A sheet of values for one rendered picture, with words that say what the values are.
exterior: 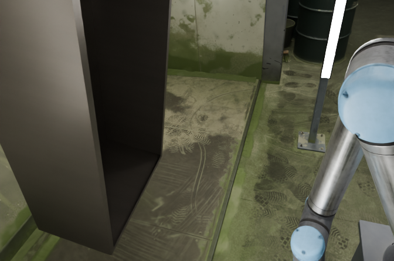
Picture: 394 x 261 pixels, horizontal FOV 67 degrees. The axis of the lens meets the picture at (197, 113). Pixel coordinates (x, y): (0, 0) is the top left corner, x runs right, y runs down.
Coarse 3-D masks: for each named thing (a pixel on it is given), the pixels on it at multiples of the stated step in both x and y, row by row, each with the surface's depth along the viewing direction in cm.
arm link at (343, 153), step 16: (336, 128) 74; (336, 144) 74; (352, 144) 71; (336, 160) 76; (352, 160) 74; (320, 176) 84; (336, 176) 79; (352, 176) 80; (320, 192) 86; (336, 192) 83; (304, 208) 97; (320, 208) 89; (336, 208) 89; (320, 224) 90
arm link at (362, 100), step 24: (384, 48) 52; (360, 72) 49; (384, 72) 46; (360, 96) 47; (384, 96) 46; (360, 120) 49; (384, 120) 47; (384, 144) 50; (384, 168) 54; (384, 192) 58
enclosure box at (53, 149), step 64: (0, 0) 62; (64, 0) 57; (128, 0) 119; (0, 64) 73; (64, 64) 67; (128, 64) 138; (0, 128) 91; (64, 128) 82; (128, 128) 166; (64, 192) 104; (128, 192) 151
